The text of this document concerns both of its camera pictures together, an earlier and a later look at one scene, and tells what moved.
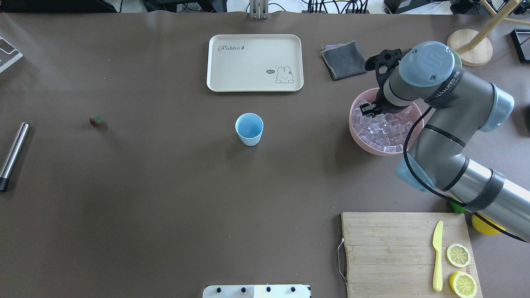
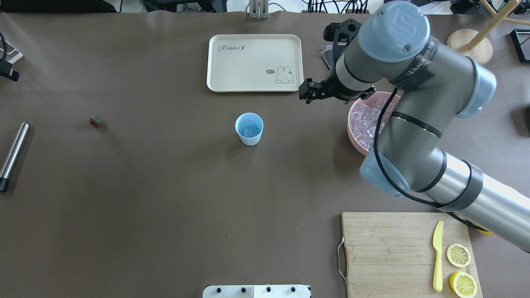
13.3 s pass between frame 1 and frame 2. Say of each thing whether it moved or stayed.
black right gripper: moved
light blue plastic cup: stayed
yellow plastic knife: stayed
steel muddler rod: stayed
